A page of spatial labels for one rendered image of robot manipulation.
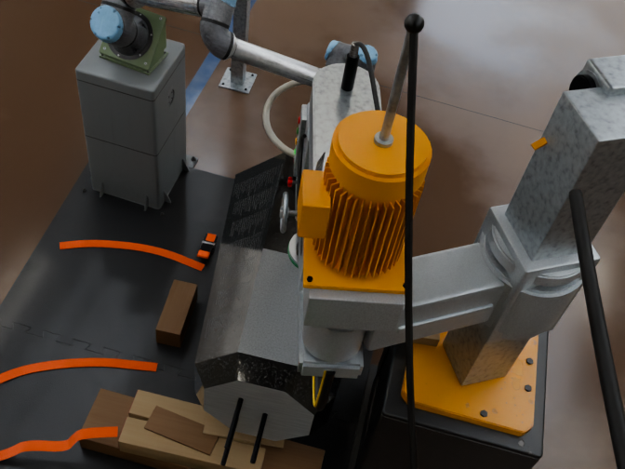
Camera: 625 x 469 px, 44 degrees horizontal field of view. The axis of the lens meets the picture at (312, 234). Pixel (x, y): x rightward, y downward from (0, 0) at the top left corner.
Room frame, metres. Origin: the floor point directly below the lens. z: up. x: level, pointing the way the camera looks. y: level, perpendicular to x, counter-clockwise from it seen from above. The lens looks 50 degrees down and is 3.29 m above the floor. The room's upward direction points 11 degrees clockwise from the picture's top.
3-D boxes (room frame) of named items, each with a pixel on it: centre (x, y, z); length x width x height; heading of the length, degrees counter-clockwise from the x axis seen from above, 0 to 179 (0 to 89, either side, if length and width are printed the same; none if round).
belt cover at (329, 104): (1.61, -0.07, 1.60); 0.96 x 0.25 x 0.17; 9
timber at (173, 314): (2.01, 0.57, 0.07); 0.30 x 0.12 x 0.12; 178
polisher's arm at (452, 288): (1.51, -0.52, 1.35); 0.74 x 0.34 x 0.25; 118
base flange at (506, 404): (1.61, -0.69, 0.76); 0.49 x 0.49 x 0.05; 85
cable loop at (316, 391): (1.30, -0.12, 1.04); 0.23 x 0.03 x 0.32; 9
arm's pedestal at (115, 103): (2.90, 1.02, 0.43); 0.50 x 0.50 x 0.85; 82
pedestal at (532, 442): (1.61, -0.69, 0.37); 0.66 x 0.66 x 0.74; 85
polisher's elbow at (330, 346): (1.30, -0.12, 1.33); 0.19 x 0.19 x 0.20
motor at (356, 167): (1.30, -0.10, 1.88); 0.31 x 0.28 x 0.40; 99
